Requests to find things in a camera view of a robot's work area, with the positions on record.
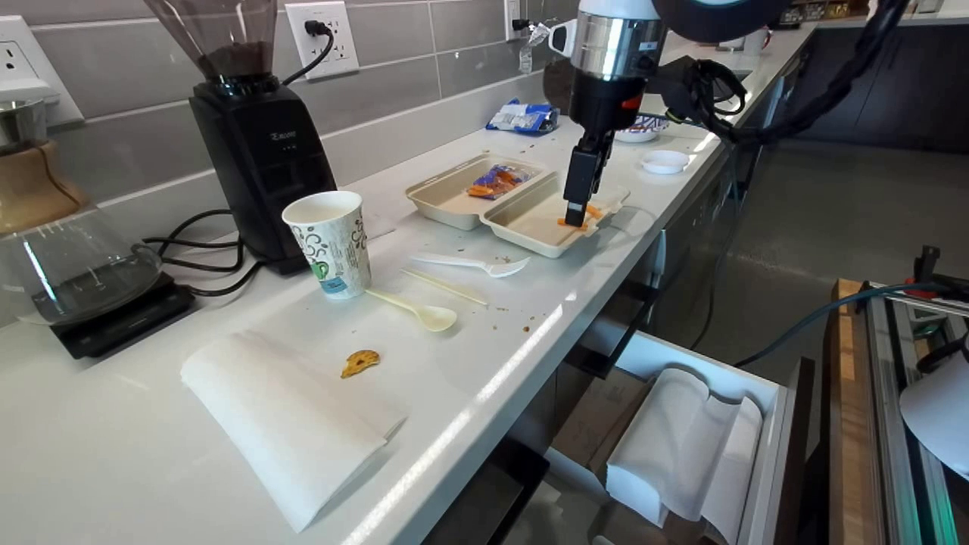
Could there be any white paper napkin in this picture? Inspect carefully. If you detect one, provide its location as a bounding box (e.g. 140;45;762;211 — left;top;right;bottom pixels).
180;324;409;537

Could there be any black coffee grinder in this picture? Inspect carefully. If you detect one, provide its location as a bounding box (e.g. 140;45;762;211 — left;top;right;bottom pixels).
144;0;338;279

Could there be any teal cable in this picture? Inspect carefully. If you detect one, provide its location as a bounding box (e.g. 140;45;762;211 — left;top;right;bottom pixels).
732;281;918;374

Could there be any black coffee scale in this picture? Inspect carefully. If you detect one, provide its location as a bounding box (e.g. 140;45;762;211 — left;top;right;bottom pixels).
48;271;199;364

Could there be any round white plastic lid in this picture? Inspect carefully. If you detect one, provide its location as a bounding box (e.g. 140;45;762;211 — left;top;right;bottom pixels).
637;150;699;182

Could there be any wooden robot cart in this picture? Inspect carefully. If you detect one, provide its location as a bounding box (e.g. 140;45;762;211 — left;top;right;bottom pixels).
825;276;969;545

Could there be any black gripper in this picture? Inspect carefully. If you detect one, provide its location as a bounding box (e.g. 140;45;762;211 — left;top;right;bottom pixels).
560;75;650;230

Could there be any white wall outlet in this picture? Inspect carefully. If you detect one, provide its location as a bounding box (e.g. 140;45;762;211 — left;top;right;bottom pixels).
0;18;84;127
285;0;364;81

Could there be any blue snack packet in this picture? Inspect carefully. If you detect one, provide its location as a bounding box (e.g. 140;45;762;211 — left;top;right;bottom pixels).
486;96;560;140

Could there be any beige clamshell takeout container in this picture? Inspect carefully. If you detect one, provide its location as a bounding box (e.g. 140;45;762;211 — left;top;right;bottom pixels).
404;150;629;261

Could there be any clear plastic snack bag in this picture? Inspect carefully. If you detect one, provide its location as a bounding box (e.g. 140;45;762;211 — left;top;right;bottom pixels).
463;163;532;204

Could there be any black power cable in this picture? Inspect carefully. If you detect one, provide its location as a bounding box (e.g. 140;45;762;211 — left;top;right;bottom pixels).
144;16;338;300

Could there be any open cabinet drawer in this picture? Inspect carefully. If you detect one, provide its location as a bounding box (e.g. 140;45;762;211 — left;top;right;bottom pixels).
543;330;825;545

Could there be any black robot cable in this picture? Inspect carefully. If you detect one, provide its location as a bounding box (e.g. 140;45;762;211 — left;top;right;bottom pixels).
693;0;914;147

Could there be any orange snack stick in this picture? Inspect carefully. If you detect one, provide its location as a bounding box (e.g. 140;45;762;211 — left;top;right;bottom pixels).
557;199;609;234

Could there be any orange chip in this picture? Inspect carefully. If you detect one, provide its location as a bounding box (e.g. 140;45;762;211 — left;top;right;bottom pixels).
335;345;386;384

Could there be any white plastic fork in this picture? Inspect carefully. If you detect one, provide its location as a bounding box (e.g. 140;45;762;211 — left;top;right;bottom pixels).
409;253;532;284

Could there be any glass pour-over carafe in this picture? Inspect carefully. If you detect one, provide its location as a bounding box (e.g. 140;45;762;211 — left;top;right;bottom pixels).
0;93;168;326

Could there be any patterned paper cup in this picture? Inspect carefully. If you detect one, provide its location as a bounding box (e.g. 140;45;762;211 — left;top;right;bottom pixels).
279;189;377;303

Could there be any cream plastic spoon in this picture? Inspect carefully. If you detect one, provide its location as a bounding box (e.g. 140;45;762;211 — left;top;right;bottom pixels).
364;284;461;338

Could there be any small patterned bowl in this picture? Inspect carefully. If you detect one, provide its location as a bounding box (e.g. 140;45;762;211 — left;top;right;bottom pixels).
613;110;674;150

